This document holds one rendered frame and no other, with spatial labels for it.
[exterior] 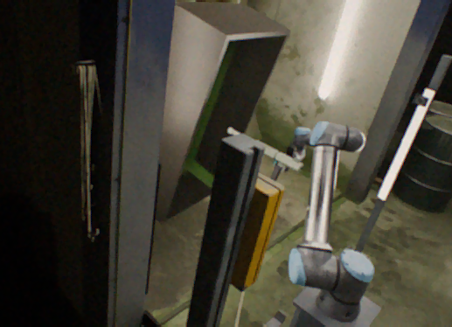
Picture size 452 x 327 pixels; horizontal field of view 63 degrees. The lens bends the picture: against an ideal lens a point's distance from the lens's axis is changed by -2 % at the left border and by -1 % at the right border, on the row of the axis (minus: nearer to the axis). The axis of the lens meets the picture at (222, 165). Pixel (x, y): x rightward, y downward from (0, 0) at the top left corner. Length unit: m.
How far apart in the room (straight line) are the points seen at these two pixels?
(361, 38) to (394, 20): 0.30
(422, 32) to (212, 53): 2.19
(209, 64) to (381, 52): 2.17
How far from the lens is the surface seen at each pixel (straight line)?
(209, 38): 1.72
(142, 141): 1.15
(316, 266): 1.63
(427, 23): 3.53
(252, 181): 0.67
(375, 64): 3.65
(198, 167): 2.76
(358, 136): 1.80
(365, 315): 1.90
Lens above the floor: 1.91
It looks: 29 degrees down
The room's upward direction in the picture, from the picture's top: 11 degrees clockwise
